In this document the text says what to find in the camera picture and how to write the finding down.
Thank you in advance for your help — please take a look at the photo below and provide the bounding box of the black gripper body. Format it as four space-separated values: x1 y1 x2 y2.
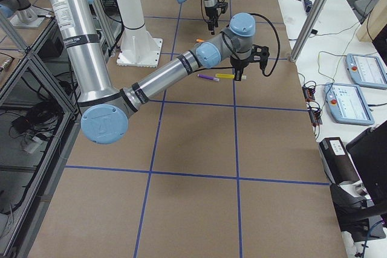
230 56 250 74
204 0 227 23

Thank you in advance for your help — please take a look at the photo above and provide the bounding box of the yellow marker pen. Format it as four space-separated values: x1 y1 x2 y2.
215 73 247 80

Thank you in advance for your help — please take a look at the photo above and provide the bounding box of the purple marker pen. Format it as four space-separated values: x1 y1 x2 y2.
197 74 220 82

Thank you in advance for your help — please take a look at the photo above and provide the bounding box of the near teach pendant tablet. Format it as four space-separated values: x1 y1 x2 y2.
324 83 374 126

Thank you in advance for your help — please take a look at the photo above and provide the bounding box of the teach pendant tablet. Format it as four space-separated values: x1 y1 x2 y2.
345 54 386 89
324 83 374 126

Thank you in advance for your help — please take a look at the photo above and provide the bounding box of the far teach pendant tablet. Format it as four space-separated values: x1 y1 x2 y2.
345 54 386 89

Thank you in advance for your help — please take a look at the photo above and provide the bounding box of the black label printer box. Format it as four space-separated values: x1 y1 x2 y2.
319 137 360 185

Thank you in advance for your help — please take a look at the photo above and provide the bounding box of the black camera cable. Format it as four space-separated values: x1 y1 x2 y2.
249 13 279 77

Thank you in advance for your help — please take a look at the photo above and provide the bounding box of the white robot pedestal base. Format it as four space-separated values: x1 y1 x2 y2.
116 0 163 68

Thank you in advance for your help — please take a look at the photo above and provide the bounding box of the aluminium frame post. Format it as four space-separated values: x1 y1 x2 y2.
290 0 327 63

